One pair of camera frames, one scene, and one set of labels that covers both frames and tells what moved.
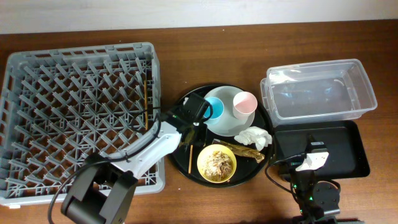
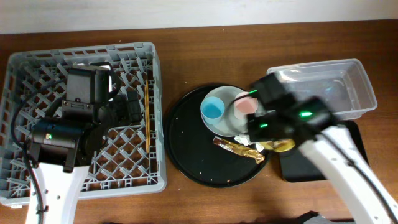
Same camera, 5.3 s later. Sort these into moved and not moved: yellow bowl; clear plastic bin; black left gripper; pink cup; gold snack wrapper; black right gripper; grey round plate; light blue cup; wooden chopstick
Moved: black right gripper; yellow bowl; black left gripper
Not moved: grey round plate; gold snack wrapper; clear plastic bin; wooden chopstick; light blue cup; pink cup
